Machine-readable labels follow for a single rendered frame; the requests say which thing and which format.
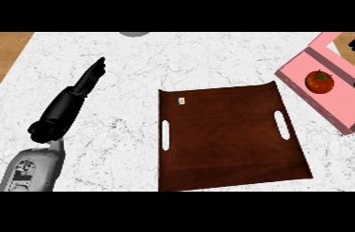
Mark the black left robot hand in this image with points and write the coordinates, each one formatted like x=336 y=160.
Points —
x=62 y=109

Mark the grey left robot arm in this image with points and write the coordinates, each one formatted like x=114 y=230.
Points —
x=29 y=170

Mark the dark brown wooden tray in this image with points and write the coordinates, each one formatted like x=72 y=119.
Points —
x=226 y=135

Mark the red tomato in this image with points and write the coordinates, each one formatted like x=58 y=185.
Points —
x=319 y=81

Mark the pink tray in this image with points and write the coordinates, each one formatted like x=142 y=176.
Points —
x=333 y=98

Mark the grey round object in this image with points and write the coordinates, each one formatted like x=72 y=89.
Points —
x=133 y=34

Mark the black object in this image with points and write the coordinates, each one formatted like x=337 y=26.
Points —
x=352 y=44

